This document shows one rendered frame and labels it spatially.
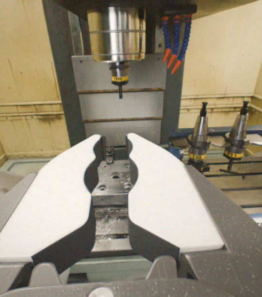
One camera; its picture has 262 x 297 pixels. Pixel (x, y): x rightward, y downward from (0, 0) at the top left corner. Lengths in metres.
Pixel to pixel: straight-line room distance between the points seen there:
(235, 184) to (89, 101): 0.84
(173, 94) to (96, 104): 0.44
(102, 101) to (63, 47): 0.32
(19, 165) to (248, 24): 1.98
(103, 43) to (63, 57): 0.60
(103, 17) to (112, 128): 0.72
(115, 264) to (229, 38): 1.48
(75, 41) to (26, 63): 0.59
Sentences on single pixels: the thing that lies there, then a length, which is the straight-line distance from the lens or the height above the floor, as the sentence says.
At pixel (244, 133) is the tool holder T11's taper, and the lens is 0.62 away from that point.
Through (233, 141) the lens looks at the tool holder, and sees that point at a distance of 0.61.
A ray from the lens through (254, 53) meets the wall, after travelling 1.74.
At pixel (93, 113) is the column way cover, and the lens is 1.15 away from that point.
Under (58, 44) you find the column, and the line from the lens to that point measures 1.16.
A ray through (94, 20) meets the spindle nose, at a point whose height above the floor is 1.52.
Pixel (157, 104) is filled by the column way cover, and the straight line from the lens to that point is 1.14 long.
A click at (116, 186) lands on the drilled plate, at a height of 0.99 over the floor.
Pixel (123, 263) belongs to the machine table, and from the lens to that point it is 0.71.
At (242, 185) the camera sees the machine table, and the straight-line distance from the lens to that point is 1.01.
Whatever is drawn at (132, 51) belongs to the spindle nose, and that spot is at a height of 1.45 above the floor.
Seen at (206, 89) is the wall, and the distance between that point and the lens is 1.64.
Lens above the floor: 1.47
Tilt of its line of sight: 29 degrees down
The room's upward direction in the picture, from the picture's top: 2 degrees counter-clockwise
